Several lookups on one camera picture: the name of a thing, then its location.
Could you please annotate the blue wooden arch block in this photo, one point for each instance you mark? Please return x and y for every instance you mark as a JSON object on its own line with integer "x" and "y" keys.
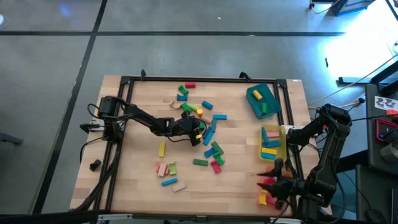
{"x": 182, "y": 97}

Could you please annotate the light green wooden cylinder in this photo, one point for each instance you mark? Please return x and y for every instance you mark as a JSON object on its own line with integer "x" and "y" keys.
{"x": 194, "y": 107}

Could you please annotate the natural wooden plank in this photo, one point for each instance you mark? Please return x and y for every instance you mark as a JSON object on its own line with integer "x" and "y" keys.
{"x": 162, "y": 170}
{"x": 179, "y": 186}

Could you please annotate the black aluminium table frame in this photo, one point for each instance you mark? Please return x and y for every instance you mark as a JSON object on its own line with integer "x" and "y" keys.
{"x": 202, "y": 79}

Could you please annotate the dark lower desk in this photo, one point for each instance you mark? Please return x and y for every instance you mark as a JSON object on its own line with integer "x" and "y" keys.
{"x": 373, "y": 186}

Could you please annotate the pink wooden plank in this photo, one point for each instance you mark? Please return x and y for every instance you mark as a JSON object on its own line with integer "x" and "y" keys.
{"x": 273, "y": 134}

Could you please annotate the yellow wooden arch block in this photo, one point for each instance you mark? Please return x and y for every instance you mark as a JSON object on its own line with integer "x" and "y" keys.
{"x": 263, "y": 197}

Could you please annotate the teal wooden plank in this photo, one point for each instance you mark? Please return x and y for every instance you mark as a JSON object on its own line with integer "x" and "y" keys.
{"x": 214, "y": 125}

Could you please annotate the silver aluminium bracket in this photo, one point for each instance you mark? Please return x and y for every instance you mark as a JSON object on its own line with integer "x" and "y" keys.
{"x": 115, "y": 216}
{"x": 283, "y": 221}

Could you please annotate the yellow translucent plastic bin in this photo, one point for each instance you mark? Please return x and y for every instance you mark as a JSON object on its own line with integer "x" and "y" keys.
{"x": 282, "y": 146}

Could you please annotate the red wooden arch block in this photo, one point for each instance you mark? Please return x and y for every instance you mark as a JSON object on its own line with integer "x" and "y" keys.
{"x": 215, "y": 166}
{"x": 269, "y": 180}

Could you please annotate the white marker paper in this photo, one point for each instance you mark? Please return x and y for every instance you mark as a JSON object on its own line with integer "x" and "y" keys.
{"x": 385, "y": 103}

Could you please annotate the black stand foot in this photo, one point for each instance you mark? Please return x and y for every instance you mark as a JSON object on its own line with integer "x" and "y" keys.
{"x": 357, "y": 80}

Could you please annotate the light green wooden block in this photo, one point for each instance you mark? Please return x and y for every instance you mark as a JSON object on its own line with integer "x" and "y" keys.
{"x": 172, "y": 168}

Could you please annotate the natural wooden arch block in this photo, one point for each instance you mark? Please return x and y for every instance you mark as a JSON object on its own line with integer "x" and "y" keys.
{"x": 174, "y": 105}

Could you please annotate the blue box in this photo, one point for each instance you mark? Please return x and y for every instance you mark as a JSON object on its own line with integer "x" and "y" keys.
{"x": 354, "y": 4}

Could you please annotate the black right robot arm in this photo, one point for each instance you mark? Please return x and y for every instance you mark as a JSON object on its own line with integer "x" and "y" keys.
{"x": 334, "y": 146}

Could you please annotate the orange translucent plastic bin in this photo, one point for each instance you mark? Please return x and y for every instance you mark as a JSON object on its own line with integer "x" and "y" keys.
{"x": 288, "y": 175}

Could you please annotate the metal cup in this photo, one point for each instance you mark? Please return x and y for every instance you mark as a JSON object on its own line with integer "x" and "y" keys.
{"x": 390, "y": 153}

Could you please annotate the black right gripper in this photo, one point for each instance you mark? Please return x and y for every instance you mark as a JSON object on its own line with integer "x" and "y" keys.
{"x": 287, "y": 189}

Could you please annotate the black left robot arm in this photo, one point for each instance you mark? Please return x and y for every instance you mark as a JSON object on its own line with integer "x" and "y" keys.
{"x": 146, "y": 119}

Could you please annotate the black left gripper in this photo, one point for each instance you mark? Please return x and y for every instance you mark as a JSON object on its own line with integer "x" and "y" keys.
{"x": 185, "y": 127}

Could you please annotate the red wooden cylinder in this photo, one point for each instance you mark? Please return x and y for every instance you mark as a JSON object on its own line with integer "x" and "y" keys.
{"x": 190, "y": 85}

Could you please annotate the natural wooden cylinder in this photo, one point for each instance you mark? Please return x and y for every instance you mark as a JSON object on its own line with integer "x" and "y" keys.
{"x": 206, "y": 119}

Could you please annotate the blue plastic bin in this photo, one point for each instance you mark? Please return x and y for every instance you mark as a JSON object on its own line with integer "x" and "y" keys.
{"x": 272, "y": 101}

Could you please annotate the dark floor object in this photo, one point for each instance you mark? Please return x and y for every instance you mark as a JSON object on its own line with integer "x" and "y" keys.
{"x": 11, "y": 139}

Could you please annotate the red and black case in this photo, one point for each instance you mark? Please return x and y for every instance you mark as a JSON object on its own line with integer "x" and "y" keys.
{"x": 387, "y": 132}

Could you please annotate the green wooden arch block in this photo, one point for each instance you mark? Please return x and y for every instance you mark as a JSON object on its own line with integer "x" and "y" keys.
{"x": 183, "y": 90}
{"x": 219, "y": 160}

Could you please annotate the yellow wooden plank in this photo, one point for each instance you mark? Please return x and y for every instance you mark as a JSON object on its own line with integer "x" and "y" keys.
{"x": 162, "y": 149}
{"x": 269, "y": 151}

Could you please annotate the dark blue wooden plank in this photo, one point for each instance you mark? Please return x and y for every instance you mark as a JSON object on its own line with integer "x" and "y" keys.
{"x": 207, "y": 132}

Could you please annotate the small black device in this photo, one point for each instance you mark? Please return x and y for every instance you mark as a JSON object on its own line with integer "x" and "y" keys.
{"x": 95, "y": 165}

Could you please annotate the blue wooden cylinder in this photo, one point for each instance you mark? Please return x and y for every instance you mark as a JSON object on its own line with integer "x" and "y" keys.
{"x": 207, "y": 104}

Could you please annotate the green wooden plank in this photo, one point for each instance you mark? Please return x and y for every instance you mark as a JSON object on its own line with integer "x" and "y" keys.
{"x": 200, "y": 162}
{"x": 217, "y": 147}

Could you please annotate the black computer mouse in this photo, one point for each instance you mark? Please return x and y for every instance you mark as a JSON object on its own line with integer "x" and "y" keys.
{"x": 374, "y": 216}

